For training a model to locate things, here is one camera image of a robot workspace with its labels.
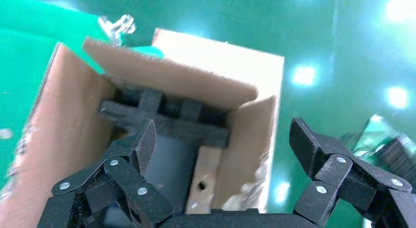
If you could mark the large open cardboard carton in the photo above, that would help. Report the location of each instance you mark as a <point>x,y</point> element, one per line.
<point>65,122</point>

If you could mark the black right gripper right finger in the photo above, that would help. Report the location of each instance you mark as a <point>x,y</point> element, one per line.
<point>341,181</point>

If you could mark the silver binder clip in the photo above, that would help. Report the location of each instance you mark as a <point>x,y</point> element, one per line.
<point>118,26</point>

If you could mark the black foam insert block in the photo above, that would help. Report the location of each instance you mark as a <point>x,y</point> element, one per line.
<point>182,132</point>

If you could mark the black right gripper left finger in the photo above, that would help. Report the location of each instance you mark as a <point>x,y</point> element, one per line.
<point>123,174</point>

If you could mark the black perforated board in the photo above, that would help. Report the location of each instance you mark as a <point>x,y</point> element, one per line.
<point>403,155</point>

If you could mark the clear plastic bag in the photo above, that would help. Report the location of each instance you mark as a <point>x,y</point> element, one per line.
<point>373,126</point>

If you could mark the green table cloth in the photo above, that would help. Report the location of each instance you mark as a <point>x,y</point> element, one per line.
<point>19,41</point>

